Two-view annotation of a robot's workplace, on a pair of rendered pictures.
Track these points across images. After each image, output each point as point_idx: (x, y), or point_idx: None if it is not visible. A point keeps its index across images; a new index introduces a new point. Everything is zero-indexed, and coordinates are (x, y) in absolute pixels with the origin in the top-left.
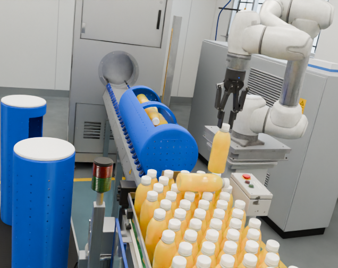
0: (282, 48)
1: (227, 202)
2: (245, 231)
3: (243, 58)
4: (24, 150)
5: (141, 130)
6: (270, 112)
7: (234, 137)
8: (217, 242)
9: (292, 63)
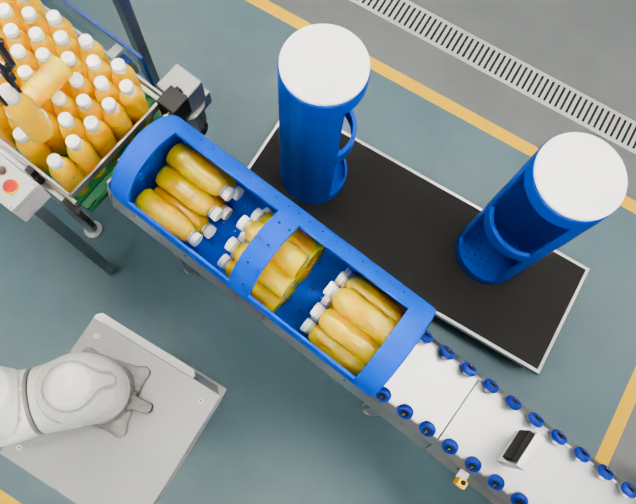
0: None
1: None
2: None
3: None
4: (329, 34)
5: (213, 144)
6: (17, 376)
7: (114, 360)
8: None
9: None
